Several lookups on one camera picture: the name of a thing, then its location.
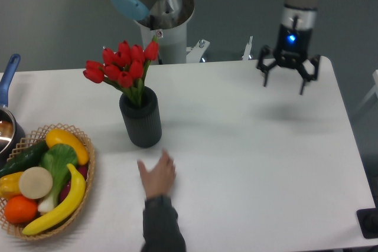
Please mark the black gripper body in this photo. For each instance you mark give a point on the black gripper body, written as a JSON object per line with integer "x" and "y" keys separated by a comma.
{"x": 294, "y": 37}

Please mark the red tulip bouquet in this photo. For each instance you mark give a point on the red tulip bouquet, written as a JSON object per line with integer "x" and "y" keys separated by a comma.
{"x": 124, "y": 69}

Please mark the dark grey ribbed vase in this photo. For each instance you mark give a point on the dark grey ribbed vase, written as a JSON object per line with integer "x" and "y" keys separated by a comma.
{"x": 143, "y": 124}

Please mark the dark grey sleeved forearm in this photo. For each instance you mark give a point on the dark grey sleeved forearm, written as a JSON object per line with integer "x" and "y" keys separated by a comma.
{"x": 161, "y": 231}

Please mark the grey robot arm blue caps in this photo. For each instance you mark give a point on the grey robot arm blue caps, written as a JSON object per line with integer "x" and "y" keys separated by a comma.
{"x": 138, "y": 10}

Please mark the bare human hand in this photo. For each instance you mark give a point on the bare human hand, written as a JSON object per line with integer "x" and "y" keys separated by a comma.
{"x": 159, "y": 180}

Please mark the black device at edge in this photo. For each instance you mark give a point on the black device at edge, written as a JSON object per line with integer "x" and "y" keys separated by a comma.
{"x": 368, "y": 222}

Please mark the purple eggplant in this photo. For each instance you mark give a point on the purple eggplant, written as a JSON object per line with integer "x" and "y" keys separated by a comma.
{"x": 66, "y": 189}

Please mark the yellow squash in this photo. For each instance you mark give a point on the yellow squash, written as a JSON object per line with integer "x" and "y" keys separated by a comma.
{"x": 60, "y": 136}

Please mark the green bok choy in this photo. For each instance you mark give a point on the green bok choy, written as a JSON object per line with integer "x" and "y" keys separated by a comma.
{"x": 55, "y": 160}

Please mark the yellow banana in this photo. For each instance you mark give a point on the yellow banana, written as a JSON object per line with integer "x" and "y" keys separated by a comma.
{"x": 63, "y": 210}

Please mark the green cucumber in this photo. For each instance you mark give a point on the green cucumber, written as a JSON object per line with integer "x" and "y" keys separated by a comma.
{"x": 28, "y": 158}

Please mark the woven wicker basket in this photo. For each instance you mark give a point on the woven wicker basket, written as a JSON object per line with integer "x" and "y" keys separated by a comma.
{"x": 34, "y": 137}

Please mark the beige round disc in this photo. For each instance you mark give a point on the beige round disc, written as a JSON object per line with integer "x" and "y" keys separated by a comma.
{"x": 35, "y": 182}

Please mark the yellow bell pepper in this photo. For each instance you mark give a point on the yellow bell pepper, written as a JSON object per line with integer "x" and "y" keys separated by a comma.
{"x": 9, "y": 185}

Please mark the orange fruit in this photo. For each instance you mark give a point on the orange fruit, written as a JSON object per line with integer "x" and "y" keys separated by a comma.
{"x": 20, "y": 209}

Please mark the white chair frame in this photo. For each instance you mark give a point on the white chair frame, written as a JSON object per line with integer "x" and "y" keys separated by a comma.
{"x": 368, "y": 100}

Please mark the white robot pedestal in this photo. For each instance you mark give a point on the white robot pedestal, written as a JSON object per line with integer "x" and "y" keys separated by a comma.
{"x": 168, "y": 22}

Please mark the blue handled saucepan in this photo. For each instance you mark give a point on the blue handled saucepan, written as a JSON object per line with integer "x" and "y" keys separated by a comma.
{"x": 11, "y": 131}

